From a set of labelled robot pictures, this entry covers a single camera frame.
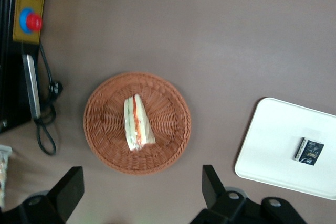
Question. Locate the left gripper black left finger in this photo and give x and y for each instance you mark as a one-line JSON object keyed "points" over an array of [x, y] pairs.
{"points": [[69, 190]]}

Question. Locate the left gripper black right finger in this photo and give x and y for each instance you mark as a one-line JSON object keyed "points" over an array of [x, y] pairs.
{"points": [[211, 187]]}

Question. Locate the triangle sandwich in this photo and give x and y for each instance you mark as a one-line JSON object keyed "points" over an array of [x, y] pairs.
{"points": [[137, 121]]}

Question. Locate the round brown wicker basket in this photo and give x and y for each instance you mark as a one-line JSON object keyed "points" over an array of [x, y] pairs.
{"points": [[110, 140]]}

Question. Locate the wrapped sandwich at edge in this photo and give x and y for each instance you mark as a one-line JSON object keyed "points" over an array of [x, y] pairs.
{"points": [[3, 179]]}

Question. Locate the cream plastic tray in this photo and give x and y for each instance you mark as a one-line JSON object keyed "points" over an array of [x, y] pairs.
{"points": [[273, 140]]}

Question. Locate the small black snack packet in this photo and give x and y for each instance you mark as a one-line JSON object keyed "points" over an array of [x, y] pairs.
{"points": [[309, 151]]}

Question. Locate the red emergency stop button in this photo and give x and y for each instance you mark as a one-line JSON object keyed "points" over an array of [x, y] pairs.
{"points": [[32, 22]]}

